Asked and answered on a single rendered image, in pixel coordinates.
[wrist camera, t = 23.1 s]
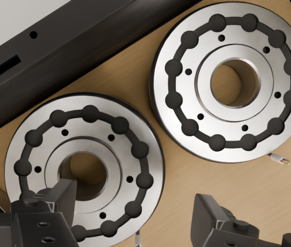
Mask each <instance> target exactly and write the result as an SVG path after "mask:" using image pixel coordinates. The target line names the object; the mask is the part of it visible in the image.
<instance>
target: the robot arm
mask: <svg viewBox="0 0 291 247"><path fill-rule="evenodd" d="M76 192H77V181H76V180H70V179H60V180H59V181H58V182H57V183H56V184H55V185H54V187H53V188H45V189H42V190H40V191H38V192H37V193H36V194H35V195H34V196H33V197H32V198H25V199H20V200H16V201H14V202H12V203H11V206H10V212H7V213H0V247H79V245H78V243H77V241H76V239H75V237H74V235H73V233H72V231H71V228H72V224H73V219H74V211H75V202H76ZM259 233H260V230H259V229H258V228H257V227H255V226H253V225H251V224H249V223H248V222H245V221H241V220H237V219H236V217H235V216H234V215H233V214H232V212H231V211H230V210H228V209H226V208H225V207H223V206H219V204H218V203H217V202H216V200H215V199H214V198H213V196H212V195H206V194H196V195H195V199H194V206H193V213H192V221H191V229H190V239H191V243H192V246H193V247H291V233H285V234H283V237H282V244H276V243H272V242H268V241H264V240H261V239H259Z"/></svg>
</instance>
